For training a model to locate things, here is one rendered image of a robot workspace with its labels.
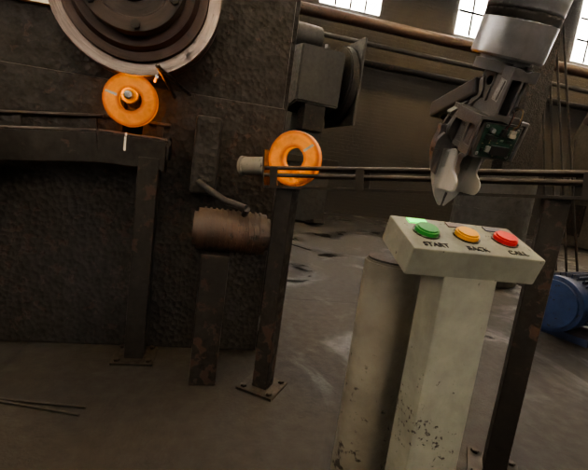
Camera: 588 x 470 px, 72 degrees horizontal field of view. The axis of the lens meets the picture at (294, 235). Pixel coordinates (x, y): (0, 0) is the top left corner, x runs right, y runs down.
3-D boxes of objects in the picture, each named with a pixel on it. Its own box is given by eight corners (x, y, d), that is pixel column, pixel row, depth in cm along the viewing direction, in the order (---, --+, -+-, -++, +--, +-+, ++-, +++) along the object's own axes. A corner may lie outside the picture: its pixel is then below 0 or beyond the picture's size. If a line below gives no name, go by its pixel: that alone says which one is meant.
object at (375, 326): (323, 462, 97) (357, 249, 89) (370, 461, 99) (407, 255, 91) (338, 503, 85) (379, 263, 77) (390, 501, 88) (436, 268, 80)
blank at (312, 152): (287, 196, 119) (282, 196, 116) (264, 150, 121) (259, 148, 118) (331, 169, 113) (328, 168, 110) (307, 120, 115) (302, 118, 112)
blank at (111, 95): (165, 86, 124) (164, 84, 121) (149, 134, 126) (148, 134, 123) (113, 65, 120) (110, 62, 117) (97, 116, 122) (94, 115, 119)
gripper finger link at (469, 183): (454, 218, 60) (480, 158, 55) (436, 200, 65) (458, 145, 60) (472, 220, 60) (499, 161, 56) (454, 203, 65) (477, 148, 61)
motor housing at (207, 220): (180, 366, 132) (196, 202, 124) (247, 368, 137) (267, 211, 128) (176, 388, 119) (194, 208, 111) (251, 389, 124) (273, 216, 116)
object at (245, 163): (245, 176, 125) (246, 156, 125) (272, 176, 122) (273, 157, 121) (236, 175, 120) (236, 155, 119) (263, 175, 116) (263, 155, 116)
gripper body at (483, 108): (461, 159, 53) (501, 62, 47) (432, 139, 60) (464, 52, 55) (511, 167, 55) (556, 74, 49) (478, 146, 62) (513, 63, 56)
